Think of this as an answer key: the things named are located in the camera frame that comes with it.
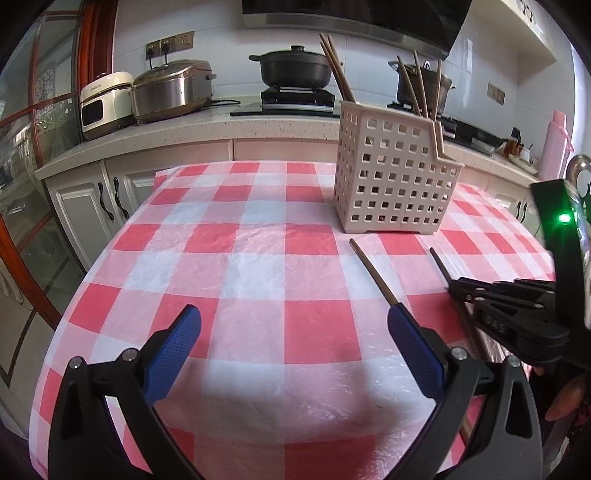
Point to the white kitchen base cabinet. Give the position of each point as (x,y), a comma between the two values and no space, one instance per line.
(78,207)

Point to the round metal dish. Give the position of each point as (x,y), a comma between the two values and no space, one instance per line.
(577,173)

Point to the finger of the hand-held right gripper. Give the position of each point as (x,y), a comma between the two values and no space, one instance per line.
(503,288)
(521,327)

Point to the range hood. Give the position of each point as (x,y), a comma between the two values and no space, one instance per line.
(346,18)

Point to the red white checked tablecloth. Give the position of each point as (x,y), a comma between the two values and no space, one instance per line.
(231,277)

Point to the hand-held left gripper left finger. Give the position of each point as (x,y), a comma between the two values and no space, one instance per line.
(175,350)

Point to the person's right hand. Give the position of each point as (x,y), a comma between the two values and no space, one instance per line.
(570,399)

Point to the tall black stock pot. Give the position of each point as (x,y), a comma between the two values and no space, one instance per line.
(430,92)

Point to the stainless steel rice cooker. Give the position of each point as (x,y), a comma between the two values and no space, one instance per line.
(171,90)

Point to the speckled kitchen countertop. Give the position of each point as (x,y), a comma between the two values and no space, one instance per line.
(161,127)

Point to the wall socket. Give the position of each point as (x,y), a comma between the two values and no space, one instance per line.
(167,45)
(153,50)
(185,40)

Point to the white tea tray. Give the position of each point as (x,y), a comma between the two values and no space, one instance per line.
(524,164)

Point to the beige plastic utensil basket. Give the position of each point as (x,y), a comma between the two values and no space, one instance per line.
(392,184)

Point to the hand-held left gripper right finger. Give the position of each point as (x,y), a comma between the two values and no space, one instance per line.
(415,355)

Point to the wide black cooking pot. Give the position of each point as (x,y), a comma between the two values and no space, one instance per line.
(291,69)

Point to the wall switch plate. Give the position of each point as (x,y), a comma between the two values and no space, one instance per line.
(496,92)

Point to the black gas cooktop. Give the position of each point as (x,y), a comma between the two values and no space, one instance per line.
(295,99)

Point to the pink thermos bottle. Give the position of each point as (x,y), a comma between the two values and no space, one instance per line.
(556,147)

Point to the wooden glass display cabinet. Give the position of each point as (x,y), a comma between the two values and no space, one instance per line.
(87,46)

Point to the amber glass jar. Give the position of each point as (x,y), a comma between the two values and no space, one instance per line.
(511,147)

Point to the white countertop cooker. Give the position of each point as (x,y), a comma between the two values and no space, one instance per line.
(104,106)

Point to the white wall cabinet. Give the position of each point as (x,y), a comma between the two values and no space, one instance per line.
(535,23)

